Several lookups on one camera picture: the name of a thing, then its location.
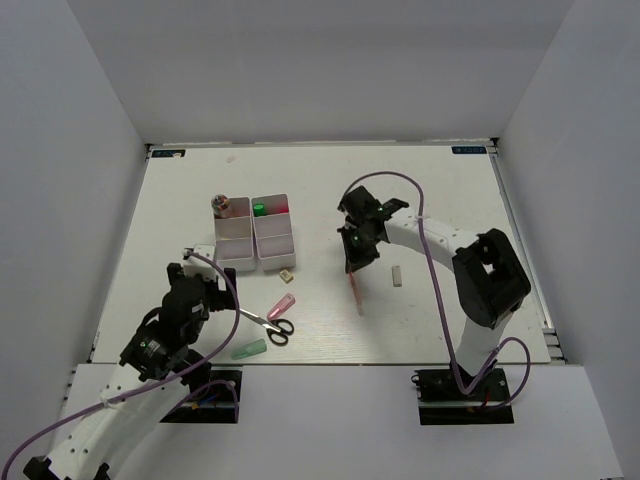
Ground right blue corner label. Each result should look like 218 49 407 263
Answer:
451 145 487 155

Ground orange slim highlighter pen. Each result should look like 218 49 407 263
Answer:
347 272 364 316

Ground pink correction tape case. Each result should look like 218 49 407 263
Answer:
267 293 296 321

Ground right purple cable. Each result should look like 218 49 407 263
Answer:
340 171 532 411

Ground green correction tape case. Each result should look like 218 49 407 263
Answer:
231 339 267 361

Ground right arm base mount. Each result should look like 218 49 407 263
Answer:
411 368 514 426

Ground right white organizer tray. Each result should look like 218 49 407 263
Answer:
251 193 296 271

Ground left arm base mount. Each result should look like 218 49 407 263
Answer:
160 368 243 424

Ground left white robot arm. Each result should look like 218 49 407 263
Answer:
23 263 239 479

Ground left white organizer tray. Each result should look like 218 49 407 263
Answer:
214 196 257 272

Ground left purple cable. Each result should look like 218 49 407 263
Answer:
7 252 240 480

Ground white eraser stick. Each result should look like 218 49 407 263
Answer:
392 265 403 288

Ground left blue corner label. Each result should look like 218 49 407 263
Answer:
151 149 186 158

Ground white organizer tray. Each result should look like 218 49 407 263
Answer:
214 196 257 272
251 193 296 271

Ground blue corner label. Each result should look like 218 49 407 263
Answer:
451 145 487 155
151 149 186 158

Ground purple cable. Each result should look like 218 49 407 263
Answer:
340 171 532 411
7 252 240 480

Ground pink black highlighter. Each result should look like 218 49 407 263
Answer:
272 202 289 214

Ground black handled scissors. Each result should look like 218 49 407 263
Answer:
240 309 295 347

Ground green black highlighter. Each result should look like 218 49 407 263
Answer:
253 203 267 217

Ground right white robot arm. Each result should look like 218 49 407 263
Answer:
338 186 531 399

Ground small tan eraser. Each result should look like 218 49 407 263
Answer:
279 269 293 284

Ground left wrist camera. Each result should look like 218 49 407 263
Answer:
182 244 217 280

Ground pink crayon tube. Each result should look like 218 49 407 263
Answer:
211 194 233 219

